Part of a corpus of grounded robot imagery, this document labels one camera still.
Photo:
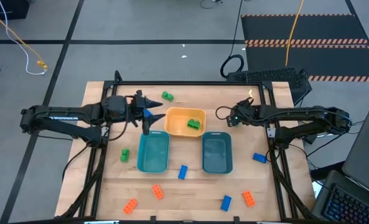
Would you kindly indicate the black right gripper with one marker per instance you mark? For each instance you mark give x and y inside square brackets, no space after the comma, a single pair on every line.
[243,112]

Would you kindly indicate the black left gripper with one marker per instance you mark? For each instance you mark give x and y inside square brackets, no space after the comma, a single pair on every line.
[137,107]

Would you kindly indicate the blue toy block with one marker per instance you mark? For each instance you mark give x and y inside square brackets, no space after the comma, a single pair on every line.
[147,112]
[182,172]
[259,158]
[226,203]

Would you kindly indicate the green toy block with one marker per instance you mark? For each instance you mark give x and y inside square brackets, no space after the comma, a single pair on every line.
[124,155]
[167,96]
[193,124]

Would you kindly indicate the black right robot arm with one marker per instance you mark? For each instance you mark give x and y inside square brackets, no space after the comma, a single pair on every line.
[296,112]

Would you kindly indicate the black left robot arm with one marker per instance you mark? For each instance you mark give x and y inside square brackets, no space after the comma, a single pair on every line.
[63,113]

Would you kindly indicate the yellow plastic bin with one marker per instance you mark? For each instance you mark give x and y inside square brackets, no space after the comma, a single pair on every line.
[178,121]

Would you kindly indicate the teal plastic bin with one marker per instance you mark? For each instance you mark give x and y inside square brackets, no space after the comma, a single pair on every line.
[153,152]

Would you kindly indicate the slate blue plastic bin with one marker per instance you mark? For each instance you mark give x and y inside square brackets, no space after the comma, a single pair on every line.
[216,152]

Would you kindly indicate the black hazard-striped floor mat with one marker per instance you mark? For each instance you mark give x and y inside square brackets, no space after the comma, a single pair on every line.
[327,28]

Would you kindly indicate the grey laptop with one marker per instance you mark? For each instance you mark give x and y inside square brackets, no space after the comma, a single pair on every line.
[364,149]

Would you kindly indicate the backlit black keyboard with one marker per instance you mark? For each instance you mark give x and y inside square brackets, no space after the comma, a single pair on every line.
[352,205]

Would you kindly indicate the black box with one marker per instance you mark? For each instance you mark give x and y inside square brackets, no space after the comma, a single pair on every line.
[3,9]

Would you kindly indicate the black aluminium table frame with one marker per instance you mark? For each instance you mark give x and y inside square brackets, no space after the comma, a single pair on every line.
[184,83]

